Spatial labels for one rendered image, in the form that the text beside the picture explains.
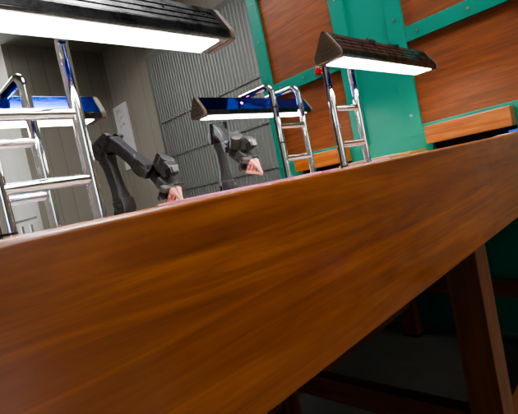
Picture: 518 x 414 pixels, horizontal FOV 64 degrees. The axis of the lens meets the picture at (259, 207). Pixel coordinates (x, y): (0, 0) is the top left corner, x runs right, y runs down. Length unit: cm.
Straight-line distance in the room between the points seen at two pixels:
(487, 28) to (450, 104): 28
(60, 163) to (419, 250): 592
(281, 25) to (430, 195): 175
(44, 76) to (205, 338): 634
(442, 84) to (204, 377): 163
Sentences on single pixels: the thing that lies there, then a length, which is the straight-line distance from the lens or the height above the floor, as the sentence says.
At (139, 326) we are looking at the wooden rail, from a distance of 29.
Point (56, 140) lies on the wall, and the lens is 636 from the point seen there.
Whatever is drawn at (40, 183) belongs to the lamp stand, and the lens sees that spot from 77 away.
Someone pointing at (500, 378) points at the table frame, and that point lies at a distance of 92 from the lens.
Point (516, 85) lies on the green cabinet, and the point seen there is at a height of 92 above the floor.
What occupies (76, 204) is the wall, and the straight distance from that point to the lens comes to 628.
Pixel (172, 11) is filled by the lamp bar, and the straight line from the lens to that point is 78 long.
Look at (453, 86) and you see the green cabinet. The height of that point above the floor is 99.
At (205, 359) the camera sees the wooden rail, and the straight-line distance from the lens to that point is 32.
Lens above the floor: 77
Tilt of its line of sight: 3 degrees down
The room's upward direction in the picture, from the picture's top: 12 degrees counter-clockwise
